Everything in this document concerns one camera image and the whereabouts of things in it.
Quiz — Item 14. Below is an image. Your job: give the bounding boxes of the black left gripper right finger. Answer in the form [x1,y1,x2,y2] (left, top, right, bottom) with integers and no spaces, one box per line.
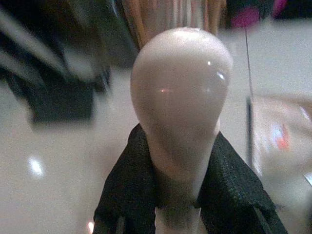
[196,133,290,234]

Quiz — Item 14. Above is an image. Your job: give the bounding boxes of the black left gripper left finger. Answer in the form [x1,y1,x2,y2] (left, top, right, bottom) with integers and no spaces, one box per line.
[93,123,159,234]

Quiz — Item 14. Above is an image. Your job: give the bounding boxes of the pale pink long-handled dustpan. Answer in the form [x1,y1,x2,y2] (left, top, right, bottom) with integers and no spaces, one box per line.
[130,27,234,234]

